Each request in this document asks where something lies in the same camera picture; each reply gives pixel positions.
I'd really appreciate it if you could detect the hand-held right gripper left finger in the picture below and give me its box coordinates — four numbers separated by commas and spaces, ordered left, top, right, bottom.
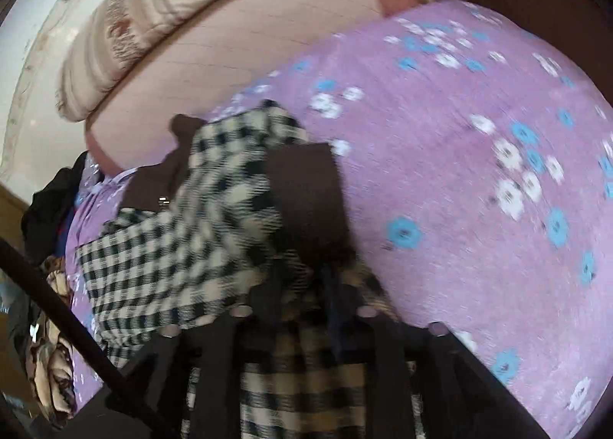
103, 270, 289, 439

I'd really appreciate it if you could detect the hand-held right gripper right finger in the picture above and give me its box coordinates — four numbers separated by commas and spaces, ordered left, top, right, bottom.
320, 270, 524, 439

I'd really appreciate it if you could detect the black and cream checkered coat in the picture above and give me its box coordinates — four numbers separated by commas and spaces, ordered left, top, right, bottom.
77, 99, 422, 439

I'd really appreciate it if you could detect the dark clothes pile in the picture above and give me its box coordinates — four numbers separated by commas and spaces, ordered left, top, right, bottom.
21, 152, 90, 268

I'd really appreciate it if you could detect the purple floral bed sheet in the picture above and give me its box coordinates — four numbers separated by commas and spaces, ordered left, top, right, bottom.
64, 0, 613, 439

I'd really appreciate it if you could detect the brown patterned blanket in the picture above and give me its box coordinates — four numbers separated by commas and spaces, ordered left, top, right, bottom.
26, 257, 78, 421

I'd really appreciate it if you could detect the beige striped bolster pillow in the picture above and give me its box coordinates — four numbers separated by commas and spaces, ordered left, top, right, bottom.
55, 0, 366, 123

